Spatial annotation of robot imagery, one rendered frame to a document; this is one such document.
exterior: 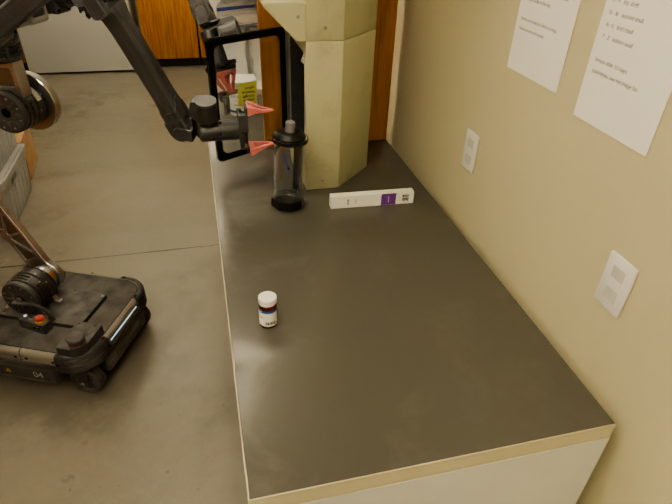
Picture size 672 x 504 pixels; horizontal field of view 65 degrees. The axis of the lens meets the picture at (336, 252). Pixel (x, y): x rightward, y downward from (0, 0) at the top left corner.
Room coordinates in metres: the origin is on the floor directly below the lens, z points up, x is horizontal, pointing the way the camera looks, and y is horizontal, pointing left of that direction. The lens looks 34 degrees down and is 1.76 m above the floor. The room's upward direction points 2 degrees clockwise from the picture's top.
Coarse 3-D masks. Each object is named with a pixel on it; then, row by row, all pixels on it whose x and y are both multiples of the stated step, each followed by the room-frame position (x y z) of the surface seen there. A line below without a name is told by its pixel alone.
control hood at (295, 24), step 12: (264, 0) 1.57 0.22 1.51; (276, 0) 1.58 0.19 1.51; (288, 0) 1.58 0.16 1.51; (300, 0) 1.59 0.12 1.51; (276, 12) 1.54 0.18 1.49; (288, 12) 1.54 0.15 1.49; (300, 12) 1.55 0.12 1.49; (288, 24) 1.54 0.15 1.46; (300, 24) 1.55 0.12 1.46; (300, 36) 1.55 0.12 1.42
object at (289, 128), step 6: (288, 120) 1.46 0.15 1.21; (288, 126) 1.44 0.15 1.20; (294, 126) 1.45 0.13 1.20; (276, 132) 1.45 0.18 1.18; (282, 132) 1.44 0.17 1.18; (288, 132) 1.44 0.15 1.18; (294, 132) 1.45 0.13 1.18; (300, 132) 1.46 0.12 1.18; (276, 138) 1.43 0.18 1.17; (282, 138) 1.42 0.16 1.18; (288, 138) 1.42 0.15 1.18; (294, 138) 1.42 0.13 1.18; (300, 138) 1.43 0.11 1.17
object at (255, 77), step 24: (216, 48) 1.66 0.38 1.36; (240, 48) 1.72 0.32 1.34; (264, 48) 1.79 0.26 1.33; (216, 72) 1.65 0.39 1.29; (240, 72) 1.72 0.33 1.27; (264, 72) 1.78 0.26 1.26; (240, 96) 1.71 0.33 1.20; (264, 96) 1.78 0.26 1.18; (264, 120) 1.78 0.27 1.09; (216, 144) 1.63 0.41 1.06
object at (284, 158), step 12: (276, 144) 1.41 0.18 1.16; (276, 156) 1.43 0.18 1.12; (288, 156) 1.41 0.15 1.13; (300, 156) 1.43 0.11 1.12; (276, 168) 1.42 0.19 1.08; (288, 168) 1.41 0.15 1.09; (300, 168) 1.43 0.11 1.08; (276, 180) 1.42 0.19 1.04; (288, 180) 1.41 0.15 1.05; (300, 180) 1.43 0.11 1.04; (276, 192) 1.42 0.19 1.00; (288, 192) 1.41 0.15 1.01; (300, 192) 1.43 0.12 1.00
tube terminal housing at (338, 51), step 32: (320, 0) 1.57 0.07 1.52; (352, 0) 1.62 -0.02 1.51; (320, 32) 1.57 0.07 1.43; (352, 32) 1.63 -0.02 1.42; (320, 64) 1.57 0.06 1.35; (352, 64) 1.63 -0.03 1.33; (320, 96) 1.57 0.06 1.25; (352, 96) 1.64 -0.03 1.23; (320, 128) 1.57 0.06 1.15; (352, 128) 1.65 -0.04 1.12; (320, 160) 1.57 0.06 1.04; (352, 160) 1.66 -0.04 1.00
